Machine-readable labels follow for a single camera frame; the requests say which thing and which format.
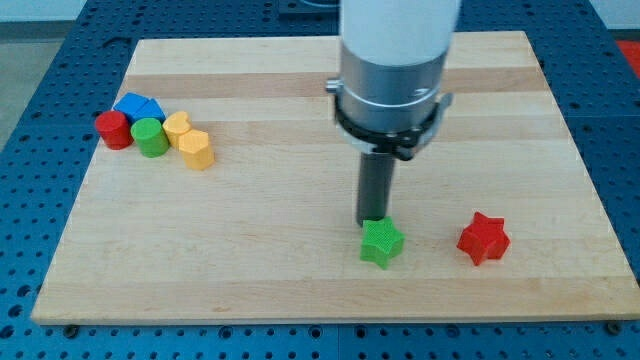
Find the light wooden board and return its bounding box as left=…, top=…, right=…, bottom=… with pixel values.
left=32, top=31, right=639, bottom=325

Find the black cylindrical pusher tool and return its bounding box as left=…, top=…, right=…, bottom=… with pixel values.
left=356, top=153, right=395, bottom=227

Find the yellow heart block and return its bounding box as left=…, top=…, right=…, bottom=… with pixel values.
left=162, top=111, right=192, bottom=148

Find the red cylinder block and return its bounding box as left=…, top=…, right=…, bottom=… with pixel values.
left=94, top=110, right=133, bottom=150

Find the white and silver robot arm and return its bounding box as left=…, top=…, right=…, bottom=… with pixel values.
left=326, top=0, right=461, bottom=161

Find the blue triangle block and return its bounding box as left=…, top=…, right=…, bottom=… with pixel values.
left=132, top=98, right=166, bottom=123

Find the yellow hexagon block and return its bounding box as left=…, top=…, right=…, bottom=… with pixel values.
left=178, top=129, right=215, bottom=170

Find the red star block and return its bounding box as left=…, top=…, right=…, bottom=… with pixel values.
left=457, top=211, right=511, bottom=266

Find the green star block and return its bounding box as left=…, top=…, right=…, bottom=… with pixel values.
left=360, top=217, right=405, bottom=270

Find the blue cube block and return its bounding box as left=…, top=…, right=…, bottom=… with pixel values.
left=113, top=92, right=149, bottom=124

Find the green cylinder block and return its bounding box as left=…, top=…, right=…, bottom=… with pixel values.
left=130, top=118, right=170, bottom=158

